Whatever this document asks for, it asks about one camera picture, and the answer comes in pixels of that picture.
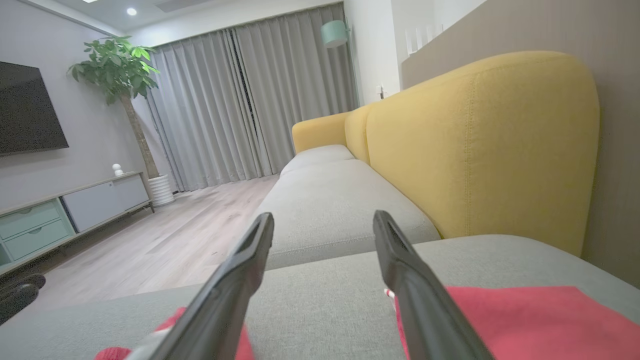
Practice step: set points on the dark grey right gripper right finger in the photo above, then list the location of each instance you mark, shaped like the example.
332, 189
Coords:
425, 310

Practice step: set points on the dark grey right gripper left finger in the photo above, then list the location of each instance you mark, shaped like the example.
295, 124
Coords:
220, 310

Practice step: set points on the red white basketball jersey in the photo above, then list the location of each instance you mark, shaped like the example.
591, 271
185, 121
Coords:
540, 325

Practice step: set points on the red garment with striped trim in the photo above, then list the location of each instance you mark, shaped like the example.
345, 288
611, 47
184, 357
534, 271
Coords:
170, 322

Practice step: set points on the round ceiling spot light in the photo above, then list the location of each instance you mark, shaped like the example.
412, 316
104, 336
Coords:
131, 11

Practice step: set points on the grey sofa seat cushion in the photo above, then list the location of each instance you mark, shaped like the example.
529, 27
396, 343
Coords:
317, 155
330, 210
325, 310

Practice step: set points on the white ribbed plant pot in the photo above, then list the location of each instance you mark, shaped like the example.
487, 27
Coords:
161, 191

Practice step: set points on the grey mint TV cabinet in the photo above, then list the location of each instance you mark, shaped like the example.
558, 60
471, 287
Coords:
95, 202

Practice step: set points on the small white figurine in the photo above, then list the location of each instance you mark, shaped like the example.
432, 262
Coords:
117, 170

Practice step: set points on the large yellow sofa backrest cushion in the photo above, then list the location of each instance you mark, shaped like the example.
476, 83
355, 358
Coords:
475, 140

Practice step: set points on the small yellow sofa backrest cushion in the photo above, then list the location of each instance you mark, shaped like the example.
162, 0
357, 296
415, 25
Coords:
357, 130

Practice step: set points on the grey pleated curtain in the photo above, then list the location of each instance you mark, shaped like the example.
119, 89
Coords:
295, 85
200, 115

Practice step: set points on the black rounded base part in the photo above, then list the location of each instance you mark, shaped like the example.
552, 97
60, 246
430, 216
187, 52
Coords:
17, 297

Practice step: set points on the yellow sofa armrest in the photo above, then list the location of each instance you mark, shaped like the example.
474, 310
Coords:
317, 131

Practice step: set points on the green leafy indoor tree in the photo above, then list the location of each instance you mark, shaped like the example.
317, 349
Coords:
115, 65

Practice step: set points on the white slatted rack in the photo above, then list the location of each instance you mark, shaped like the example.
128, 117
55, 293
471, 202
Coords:
417, 40

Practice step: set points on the black flat screen TV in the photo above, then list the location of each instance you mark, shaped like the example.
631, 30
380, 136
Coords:
25, 110

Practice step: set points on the mint green floor lamp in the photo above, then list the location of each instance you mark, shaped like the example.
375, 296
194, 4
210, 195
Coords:
334, 34

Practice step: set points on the ceiling air vent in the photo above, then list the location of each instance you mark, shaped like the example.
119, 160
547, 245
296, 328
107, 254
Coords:
180, 4

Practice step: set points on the small wall socket plug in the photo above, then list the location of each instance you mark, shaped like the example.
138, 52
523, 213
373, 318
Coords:
381, 92

